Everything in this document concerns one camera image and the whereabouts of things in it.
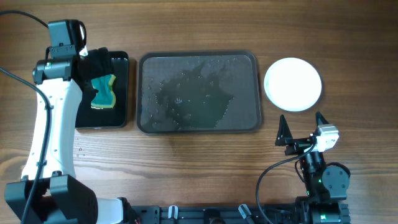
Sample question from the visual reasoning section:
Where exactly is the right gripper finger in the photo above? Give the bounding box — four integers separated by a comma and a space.
315, 111, 329, 126
275, 115, 293, 146

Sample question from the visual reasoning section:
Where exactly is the green yellow sponge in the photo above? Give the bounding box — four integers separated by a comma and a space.
91, 74, 116, 110

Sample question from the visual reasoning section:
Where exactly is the white plate top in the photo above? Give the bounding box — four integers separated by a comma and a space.
264, 57, 322, 112

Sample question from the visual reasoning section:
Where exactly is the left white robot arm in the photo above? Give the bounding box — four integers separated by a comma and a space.
4, 48, 141, 223

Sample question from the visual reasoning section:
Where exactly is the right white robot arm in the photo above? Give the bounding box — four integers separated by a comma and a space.
275, 111, 351, 223

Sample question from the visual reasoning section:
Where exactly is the black water tray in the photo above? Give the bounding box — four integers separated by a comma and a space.
75, 51, 129, 129

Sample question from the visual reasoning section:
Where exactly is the grey serving tray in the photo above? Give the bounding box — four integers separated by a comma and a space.
136, 50, 262, 135

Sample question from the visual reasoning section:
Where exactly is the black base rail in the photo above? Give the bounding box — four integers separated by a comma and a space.
130, 202, 351, 224

